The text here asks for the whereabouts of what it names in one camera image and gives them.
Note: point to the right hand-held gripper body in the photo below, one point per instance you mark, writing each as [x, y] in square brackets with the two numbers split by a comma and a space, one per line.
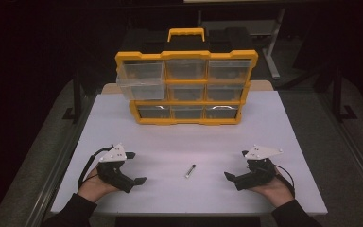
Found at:
[258, 175]

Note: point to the metal frame rail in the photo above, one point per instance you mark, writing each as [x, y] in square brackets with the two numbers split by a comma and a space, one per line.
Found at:
[55, 170]
[356, 151]

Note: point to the small silver and black cylinder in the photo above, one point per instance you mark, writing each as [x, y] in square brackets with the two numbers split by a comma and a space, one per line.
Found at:
[190, 171]

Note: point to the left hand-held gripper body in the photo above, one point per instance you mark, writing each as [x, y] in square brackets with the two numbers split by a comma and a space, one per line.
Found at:
[112, 154]

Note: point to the black metal stand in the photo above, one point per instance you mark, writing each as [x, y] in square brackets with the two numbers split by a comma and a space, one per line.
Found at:
[76, 97]
[337, 94]

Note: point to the person's left hand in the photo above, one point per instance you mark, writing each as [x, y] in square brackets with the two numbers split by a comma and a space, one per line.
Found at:
[93, 188]

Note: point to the pulled-out clear plastic drawer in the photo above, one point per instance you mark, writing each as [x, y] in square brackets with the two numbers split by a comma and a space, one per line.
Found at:
[141, 90]

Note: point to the white metal desk frame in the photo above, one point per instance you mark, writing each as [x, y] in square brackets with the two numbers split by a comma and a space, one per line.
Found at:
[272, 47]

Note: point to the set of closed clear drawers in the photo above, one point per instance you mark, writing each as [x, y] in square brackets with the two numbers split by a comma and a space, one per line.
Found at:
[186, 69]

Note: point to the person's right hand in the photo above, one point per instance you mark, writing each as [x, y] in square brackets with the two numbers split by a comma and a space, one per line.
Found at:
[275, 190]

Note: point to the yellow and black drawer cabinet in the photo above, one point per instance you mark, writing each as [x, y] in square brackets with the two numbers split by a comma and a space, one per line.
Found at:
[186, 54]

